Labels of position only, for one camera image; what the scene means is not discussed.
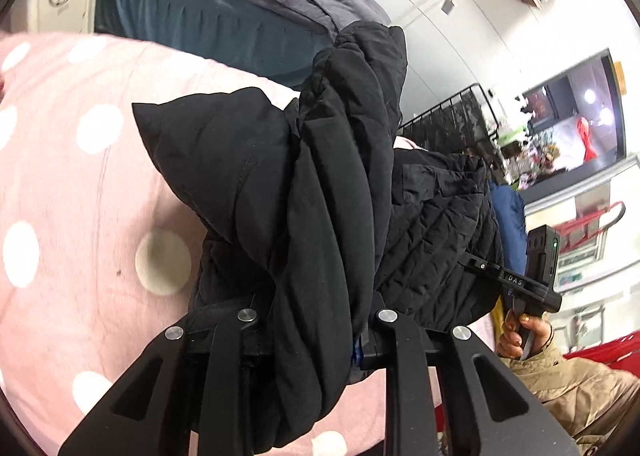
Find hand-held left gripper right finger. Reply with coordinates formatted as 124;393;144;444
357;309;583;456

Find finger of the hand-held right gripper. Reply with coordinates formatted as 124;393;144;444
457;251;512;288

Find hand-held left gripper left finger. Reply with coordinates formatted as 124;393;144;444
57;309;262;456

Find black quilted jacket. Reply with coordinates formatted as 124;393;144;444
131;21;506;454

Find person's right forearm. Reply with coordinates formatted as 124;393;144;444
507;343;640;456

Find person's right hand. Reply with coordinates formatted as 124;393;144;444
496;309;554;363

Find navy blue cloth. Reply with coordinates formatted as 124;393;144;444
487;181;529;262

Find red cart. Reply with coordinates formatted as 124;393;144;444
555;201;628;257

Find flower decorations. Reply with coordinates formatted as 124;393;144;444
500;123;571;189

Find television screen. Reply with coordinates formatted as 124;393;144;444
520;49;629;183

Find pink polka-dot blanket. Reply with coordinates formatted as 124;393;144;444
0;31;451;456

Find black wire rack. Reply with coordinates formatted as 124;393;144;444
397;84;501;158

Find white wall lamp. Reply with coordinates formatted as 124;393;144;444
400;0;458;26

